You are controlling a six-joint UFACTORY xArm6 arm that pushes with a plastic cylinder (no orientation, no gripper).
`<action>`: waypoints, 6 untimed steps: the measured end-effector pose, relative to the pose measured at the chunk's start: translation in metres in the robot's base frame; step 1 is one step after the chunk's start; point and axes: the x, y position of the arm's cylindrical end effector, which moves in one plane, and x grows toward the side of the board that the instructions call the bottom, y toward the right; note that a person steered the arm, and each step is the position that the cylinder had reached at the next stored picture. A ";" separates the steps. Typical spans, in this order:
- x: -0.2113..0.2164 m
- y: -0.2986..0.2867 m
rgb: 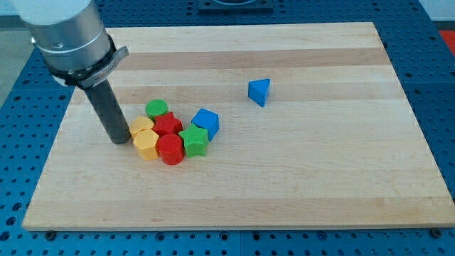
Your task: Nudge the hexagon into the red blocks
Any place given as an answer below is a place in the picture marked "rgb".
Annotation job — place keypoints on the green star block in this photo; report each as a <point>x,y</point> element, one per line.
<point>195,140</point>

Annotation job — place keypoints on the yellow hexagon block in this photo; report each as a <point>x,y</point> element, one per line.
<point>145,143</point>

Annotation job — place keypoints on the blue triangle block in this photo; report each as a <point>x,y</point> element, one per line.
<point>258,91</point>

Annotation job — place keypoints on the green cylinder block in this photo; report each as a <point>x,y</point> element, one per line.
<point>155,108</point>

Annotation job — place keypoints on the red cylinder block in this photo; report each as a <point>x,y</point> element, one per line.
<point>171,149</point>

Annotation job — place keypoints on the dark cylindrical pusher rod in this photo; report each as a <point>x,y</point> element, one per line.
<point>109,112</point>

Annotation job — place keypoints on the blue cube block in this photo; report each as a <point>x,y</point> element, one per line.
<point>208,120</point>

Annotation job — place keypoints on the yellow half-round block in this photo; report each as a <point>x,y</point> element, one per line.
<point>140,124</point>

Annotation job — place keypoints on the red star block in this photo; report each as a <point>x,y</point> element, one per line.
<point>167,124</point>

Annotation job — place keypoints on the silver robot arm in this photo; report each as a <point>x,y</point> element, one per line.
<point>72,38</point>

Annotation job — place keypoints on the wooden board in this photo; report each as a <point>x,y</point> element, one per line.
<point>337,145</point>

